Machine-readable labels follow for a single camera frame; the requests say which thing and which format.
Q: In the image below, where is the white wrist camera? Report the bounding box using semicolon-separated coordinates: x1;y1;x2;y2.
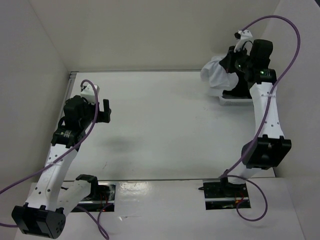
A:
80;84;97;105
234;29;253;52

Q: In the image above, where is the white skirt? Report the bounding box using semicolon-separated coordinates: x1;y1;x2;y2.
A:
200;55;239;97

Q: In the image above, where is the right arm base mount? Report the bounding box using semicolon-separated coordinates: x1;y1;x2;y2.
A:
198;180;251;210

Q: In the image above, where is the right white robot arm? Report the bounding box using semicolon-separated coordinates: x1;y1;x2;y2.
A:
219;39;292;197

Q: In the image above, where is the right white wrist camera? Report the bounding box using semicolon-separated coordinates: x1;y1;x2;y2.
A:
234;29;253;52

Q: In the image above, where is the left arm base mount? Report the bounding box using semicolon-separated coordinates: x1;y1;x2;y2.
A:
78;182;116;213

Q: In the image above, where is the black skirt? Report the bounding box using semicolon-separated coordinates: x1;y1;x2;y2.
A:
222;72;252;99

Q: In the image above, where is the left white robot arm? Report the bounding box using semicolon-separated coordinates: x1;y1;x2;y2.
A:
11;95;111;239

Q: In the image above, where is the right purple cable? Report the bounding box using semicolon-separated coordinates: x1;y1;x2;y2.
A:
221;15;301;222

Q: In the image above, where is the purple cable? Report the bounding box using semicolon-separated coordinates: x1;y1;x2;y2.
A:
221;15;301;222
0;79;111;240

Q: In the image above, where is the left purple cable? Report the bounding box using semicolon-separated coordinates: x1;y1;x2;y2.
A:
0;79;111;240

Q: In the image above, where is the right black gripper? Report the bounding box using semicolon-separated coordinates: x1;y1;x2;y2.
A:
219;44;254;74

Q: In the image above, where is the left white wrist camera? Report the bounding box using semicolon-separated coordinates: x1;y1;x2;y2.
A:
80;84;97;105

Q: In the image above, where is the white plastic basket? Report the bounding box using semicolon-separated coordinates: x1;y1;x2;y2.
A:
218;94;253;106

